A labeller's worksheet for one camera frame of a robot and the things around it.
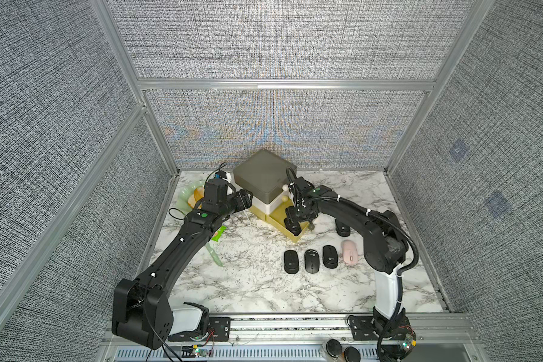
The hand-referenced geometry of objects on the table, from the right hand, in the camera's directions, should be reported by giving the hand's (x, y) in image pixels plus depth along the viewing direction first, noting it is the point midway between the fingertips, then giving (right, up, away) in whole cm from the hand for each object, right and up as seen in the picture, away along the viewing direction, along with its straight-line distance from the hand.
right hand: (293, 211), depth 93 cm
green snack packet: (-31, -9, +1) cm, 33 cm away
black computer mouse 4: (-2, -3, -10) cm, 10 cm away
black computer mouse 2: (+7, -18, -6) cm, 20 cm away
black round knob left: (+9, -37, -29) cm, 47 cm away
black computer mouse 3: (-1, -19, -6) cm, 20 cm away
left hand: (-17, +8, -12) cm, 22 cm away
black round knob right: (+13, -36, -31) cm, 50 cm away
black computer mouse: (+14, -17, -6) cm, 22 cm away
